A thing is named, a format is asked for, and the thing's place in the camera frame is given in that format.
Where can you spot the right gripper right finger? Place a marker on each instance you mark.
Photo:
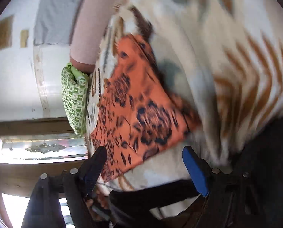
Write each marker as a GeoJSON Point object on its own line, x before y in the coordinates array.
{"type": "Point", "coordinates": [210, 185]}

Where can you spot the green patterned pillow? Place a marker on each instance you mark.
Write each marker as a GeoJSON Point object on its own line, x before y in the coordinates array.
{"type": "Point", "coordinates": [74, 94]}

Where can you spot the orange floral cloth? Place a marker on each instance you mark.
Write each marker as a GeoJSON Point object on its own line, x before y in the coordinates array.
{"type": "Point", "coordinates": [137, 118]}

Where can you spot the window with wooden frame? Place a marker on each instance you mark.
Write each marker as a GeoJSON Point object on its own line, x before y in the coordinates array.
{"type": "Point", "coordinates": [20, 179]}

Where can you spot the grey pillow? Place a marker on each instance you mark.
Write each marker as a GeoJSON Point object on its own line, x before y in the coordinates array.
{"type": "Point", "coordinates": [55, 21]}

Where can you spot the pink bolster headboard cushion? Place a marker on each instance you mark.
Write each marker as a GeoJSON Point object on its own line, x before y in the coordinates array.
{"type": "Point", "coordinates": [91, 22]}

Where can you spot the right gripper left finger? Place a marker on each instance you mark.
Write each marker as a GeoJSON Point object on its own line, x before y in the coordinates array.
{"type": "Point", "coordinates": [79, 185]}

